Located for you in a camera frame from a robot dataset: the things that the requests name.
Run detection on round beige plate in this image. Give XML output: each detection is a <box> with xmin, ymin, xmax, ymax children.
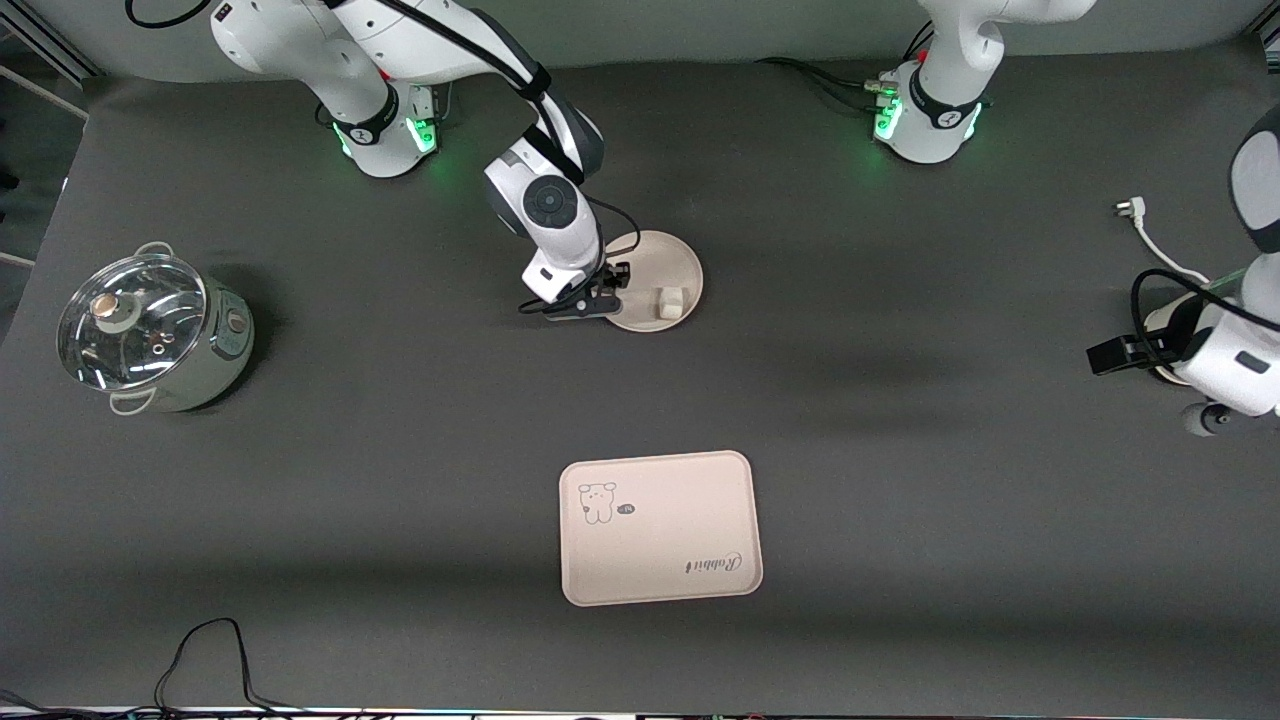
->
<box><xmin>598</xmin><ymin>230</ymin><xmax>705</xmax><ymax>334</ymax></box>

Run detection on beige tray with dog print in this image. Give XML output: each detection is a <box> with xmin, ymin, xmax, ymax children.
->
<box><xmin>558</xmin><ymin>450</ymin><xmax>765</xmax><ymax>608</ymax></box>

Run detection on cream toaster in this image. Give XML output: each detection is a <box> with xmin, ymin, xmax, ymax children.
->
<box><xmin>1143</xmin><ymin>280</ymin><xmax>1219</xmax><ymax>389</ymax></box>

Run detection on dark grey table mat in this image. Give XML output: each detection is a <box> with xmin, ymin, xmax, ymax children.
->
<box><xmin>0</xmin><ymin>38</ymin><xmax>1280</xmax><ymax>715</ymax></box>

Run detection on steel pot with glass lid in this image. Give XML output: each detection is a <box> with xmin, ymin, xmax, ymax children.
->
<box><xmin>100</xmin><ymin>242</ymin><xmax>257</xmax><ymax>416</ymax></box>

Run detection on glass pot lid with knob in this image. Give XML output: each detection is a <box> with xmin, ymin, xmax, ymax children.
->
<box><xmin>57</xmin><ymin>255</ymin><xmax>209</xmax><ymax>393</ymax></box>

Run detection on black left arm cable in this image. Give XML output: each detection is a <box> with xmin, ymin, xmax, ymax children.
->
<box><xmin>1129</xmin><ymin>267</ymin><xmax>1280</xmax><ymax>347</ymax></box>

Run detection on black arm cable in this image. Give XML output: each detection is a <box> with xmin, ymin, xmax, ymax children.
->
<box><xmin>1129</xmin><ymin>267</ymin><xmax>1280</xmax><ymax>347</ymax></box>
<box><xmin>124</xmin><ymin>0</ymin><xmax>641</xmax><ymax>317</ymax></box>

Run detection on white toaster cable with plug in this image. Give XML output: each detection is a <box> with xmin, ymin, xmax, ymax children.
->
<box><xmin>1115</xmin><ymin>197</ymin><xmax>1213</xmax><ymax>287</ymax></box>

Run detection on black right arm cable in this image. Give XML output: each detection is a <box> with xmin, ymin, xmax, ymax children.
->
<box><xmin>124</xmin><ymin>0</ymin><xmax>641</xmax><ymax>317</ymax></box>

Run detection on black left arm base cables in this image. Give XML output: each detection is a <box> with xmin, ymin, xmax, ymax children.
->
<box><xmin>753</xmin><ymin>20</ymin><xmax>936</xmax><ymax>113</ymax></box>

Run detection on black looped cable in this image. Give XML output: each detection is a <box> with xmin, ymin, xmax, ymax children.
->
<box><xmin>154</xmin><ymin>617</ymin><xmax>301</xmax><ymax>713</ymax></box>

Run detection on aluminium frame rail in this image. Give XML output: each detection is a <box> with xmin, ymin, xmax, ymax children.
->
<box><xmin>0</xmin><ymin>22</ymin><xmax>103</xmax><ymax>123</ymax></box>

